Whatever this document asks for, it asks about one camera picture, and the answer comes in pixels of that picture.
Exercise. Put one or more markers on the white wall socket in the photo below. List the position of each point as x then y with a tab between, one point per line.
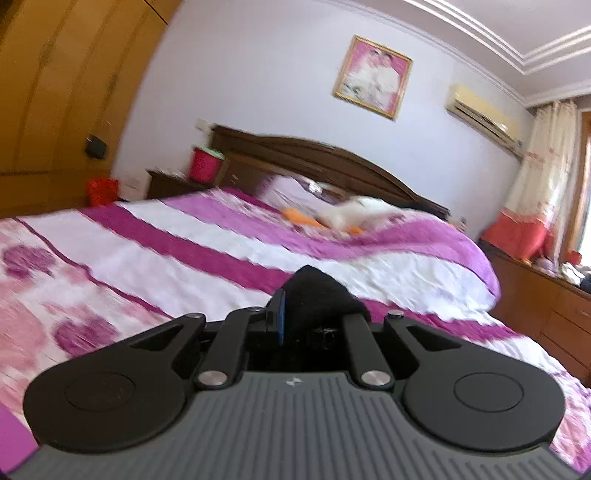
133	183
202	124

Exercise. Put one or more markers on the dark wooden headboard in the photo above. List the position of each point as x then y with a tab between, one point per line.
323	159

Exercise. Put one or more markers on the yellow wooden wardrobe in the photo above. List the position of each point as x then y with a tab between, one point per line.
60	87

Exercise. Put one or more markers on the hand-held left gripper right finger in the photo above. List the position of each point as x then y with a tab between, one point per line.
356	339

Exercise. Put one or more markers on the black small garment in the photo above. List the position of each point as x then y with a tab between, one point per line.
318	300

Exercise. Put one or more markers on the pink floral striped bedspread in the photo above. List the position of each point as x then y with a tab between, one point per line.
152	249

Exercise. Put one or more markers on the brown wooden side cabinet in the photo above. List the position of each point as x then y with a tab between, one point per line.
540	304

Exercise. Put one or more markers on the dark wooden nightstand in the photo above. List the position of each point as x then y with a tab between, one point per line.
171	183

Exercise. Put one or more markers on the cream and coral curtain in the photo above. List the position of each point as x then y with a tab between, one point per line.
538	184

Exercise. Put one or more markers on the white and orange plush toy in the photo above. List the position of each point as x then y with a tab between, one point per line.
351	213

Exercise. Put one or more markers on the red bag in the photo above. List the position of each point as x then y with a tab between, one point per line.
103	191

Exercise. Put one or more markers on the purple mat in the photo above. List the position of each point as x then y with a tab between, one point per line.
14	436

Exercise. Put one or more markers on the red plastic bucket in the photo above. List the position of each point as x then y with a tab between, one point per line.
205	165

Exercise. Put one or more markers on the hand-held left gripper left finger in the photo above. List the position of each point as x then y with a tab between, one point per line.
280	316

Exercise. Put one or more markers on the light purple pillow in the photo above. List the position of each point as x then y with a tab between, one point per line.
286	189

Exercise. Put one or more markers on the cream wall air conditioner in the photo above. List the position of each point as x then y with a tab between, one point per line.
485	115

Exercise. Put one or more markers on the small black hanging purse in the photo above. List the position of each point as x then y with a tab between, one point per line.
95	146

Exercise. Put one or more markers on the gold framed wall picture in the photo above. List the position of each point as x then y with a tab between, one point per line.
373	77

